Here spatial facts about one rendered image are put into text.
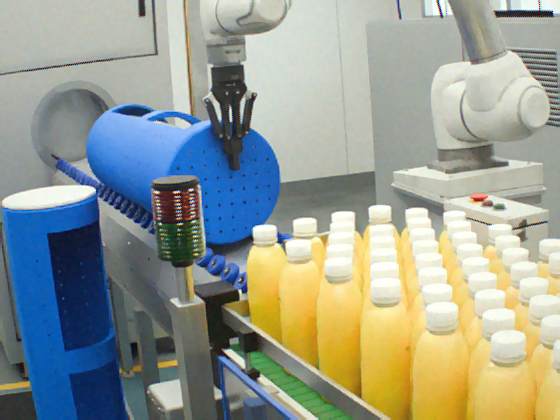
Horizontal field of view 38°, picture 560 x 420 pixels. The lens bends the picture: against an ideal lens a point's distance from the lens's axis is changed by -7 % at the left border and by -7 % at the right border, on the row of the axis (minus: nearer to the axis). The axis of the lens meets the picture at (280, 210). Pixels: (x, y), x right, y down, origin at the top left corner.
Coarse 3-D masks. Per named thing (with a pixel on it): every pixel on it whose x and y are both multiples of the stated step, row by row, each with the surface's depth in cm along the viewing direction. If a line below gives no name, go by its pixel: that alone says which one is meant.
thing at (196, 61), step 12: (192, 0) 295; (192, 12) 296; (192, 24) 297; (192, 36) 297; (204, 36) 299; (192, 48) 298; (204, 48) 300; (192, 60) 299; (204, 60) 301; (192, 72) 300; (204, 72) 302; (192, 84) 301; (204, 84) 302; (192, 96) 303; (204, 96) 303; (192, 108) 304; (204, 108) 304; (204, 120) 305
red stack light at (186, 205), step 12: (156, 192) 107; (168, 192) 107; (180, 192) 107; (192, 192) 108; (156, 204) 108; (168, 204) 107; (180, 204) 107; (192, 204) 108; (156, 216) 108; (168, 216) 107; (180, 216) 107; (192, 216) 108
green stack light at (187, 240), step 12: (156, 228) 109; (168, 228) 108; (180, 228) 108; (192, 228) 108; (204, 228) 111; (156, 240) 110; (168, 240) 108; (180, 240) 108; (192, 240) 109; (204, 240) 111; (168, 252) 108; (180, 252) 108; (192, 252) 109; (204, 252) 110
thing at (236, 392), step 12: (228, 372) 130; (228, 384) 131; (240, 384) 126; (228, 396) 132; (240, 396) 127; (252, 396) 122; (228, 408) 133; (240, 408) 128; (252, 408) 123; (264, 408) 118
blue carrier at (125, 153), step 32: (96, 128) 263; (128, 128) 233; (160, 128) 212; (192, 128) 196; (96, 160) 257; (128, 160) 221; (160, 160) 198; (192, 160) 194; (224, 160) 197; (256, 160) 201; (128, 192) 229; (224, 192) 198; (256, 192) 202; (224, 224) 200; (256, 224) 203
